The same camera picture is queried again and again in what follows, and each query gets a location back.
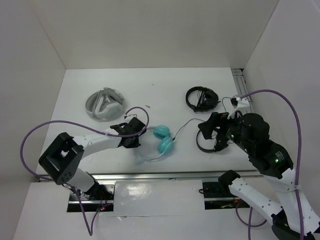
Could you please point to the teal cat ear headphones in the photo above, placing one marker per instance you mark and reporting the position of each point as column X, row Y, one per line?
column 155, row 144

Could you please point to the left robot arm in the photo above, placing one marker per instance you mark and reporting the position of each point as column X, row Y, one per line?
column 62, row 158

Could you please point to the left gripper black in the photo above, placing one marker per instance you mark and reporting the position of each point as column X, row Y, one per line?
column 135, row 144

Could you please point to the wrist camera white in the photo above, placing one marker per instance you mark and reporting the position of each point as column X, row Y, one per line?
column 239, row 104
column 129, row 117

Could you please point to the aluminium rail at right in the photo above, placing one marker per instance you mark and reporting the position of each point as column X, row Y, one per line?
column 239, row 80

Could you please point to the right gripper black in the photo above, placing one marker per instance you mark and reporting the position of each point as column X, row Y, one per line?
column 216, row 118

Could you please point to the black unwrapped headphones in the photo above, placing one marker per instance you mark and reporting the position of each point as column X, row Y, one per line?
column 212, row 145

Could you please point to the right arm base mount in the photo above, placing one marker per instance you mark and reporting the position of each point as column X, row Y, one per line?
column 216, row 198

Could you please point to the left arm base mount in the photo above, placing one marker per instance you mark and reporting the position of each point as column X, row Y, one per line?
column 103, row 201

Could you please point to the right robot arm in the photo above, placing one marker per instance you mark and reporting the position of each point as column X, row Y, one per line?
column 292, row 218

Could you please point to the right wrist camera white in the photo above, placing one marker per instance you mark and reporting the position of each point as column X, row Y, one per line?
column 239, row 104

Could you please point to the grey white gaming headset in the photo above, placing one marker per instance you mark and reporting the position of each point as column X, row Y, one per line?
column 105, row 105

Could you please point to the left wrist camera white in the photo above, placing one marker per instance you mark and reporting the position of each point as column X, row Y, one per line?
column 129, row 117

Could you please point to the black wrapped headphones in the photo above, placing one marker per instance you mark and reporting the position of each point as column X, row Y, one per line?
column 207, row 99

